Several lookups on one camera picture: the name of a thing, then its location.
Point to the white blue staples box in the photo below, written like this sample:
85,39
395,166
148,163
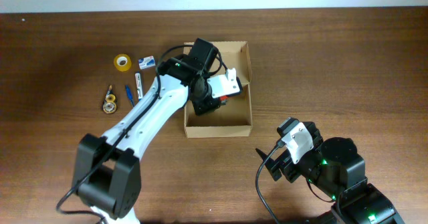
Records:
147,62

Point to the yellow clear tape roll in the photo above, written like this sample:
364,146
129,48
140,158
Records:
122,62

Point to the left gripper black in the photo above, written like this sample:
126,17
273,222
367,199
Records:
207,104

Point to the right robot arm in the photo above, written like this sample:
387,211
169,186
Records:
335,167

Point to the brown cardboard box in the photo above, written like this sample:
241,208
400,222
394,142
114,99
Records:
234,118

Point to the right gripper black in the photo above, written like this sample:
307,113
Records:
279,164

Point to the black yellow correction tape dispenser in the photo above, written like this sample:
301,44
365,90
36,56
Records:
109,105

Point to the blue ballpoint pen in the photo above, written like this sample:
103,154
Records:
129,95

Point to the white blue marker pen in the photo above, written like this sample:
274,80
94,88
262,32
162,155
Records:
139,87

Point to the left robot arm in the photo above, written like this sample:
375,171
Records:
107,168

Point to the orange red stapler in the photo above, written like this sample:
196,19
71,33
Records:
223,100

